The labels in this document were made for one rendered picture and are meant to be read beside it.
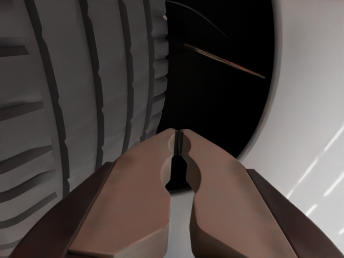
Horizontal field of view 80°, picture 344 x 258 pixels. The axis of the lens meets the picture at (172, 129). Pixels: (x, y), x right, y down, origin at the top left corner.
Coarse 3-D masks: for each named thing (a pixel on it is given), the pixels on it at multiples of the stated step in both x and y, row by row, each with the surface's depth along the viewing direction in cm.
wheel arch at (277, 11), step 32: (192, 0) 64; (224, 0) 60; (256, 0) 56; (192, 32) 68; (256, 32) 59; (192, 64) 72; (256, 64) 62; (192, 96) 76; (224, 96) 71; (256, 96) 65; (160, 128) 89; (192, 128) 82; (224, 128) 75; (256, 128) 38; (192, 192) 51
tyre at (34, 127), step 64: (0, 0) 11; (64, 0) 14; (128, 0) 19; (0, 64) 11; (64, 64) 14; (128, 64) 21; (0, 128) 12; (64, 128) 16; (128, 128) 24; (0, 192) 14; (64, 192) 20; (0, 256) 18
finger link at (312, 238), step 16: (256, 176) 9; (272, 192) 8; (272, 208) 7; (288, 208) 7; (288, 224) 7; (304, 224) 7; (288, 240) 6; (304, 240) 6; (320, 240) 6; (304, 256) 6; (320, 256) 6; (336, 256) 6
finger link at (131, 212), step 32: (128, 160) 9; (160, 160) 9; (128, 192) 7; (160, 192) 7; (96, 224) 6; (128, 224) 6; (160, 224) 6; (96, 256) 6; (128, 256) 6; (160, 256) 7
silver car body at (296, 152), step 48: (288, 0) 28; (336, 0) 26; (288, 48) 31; (336, 48) 28; (288, 96) 33; (336, 96) 30; (288, 144) 36; (336, 144) 32; (288, 192) 39; (336, 192) 35; (336, 240) 38
